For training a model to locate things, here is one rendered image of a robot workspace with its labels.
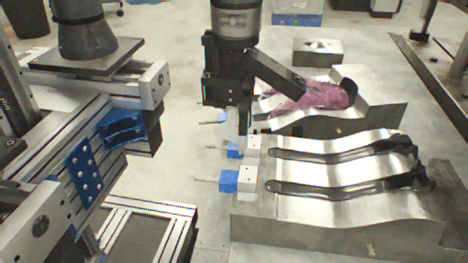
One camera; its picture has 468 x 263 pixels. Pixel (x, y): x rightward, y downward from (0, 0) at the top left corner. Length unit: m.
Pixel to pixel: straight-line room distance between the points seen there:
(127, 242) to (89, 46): 0.86
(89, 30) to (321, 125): 0.66
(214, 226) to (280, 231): 0.15
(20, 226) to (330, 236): 0.52
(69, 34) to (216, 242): 0.61
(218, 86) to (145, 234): 1.06
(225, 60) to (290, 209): 0.31
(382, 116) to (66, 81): 0.89
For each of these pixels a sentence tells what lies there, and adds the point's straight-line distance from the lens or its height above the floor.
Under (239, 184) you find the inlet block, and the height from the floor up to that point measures 0.91.
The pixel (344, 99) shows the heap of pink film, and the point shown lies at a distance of 0.99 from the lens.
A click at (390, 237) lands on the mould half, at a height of 0.87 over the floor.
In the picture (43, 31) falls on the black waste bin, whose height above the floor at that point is 0.06.
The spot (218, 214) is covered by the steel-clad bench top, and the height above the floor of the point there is 0.80.
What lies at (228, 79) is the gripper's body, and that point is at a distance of 0.49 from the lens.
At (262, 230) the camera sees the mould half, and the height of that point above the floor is 0.85.
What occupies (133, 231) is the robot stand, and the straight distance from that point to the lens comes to 1.50.
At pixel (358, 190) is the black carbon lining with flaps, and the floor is 0.90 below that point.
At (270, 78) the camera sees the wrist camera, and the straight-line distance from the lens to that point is 0.49.
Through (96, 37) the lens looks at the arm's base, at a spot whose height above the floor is 1.09.
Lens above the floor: 1.37
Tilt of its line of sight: 37 degrees down
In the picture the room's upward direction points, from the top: straight up
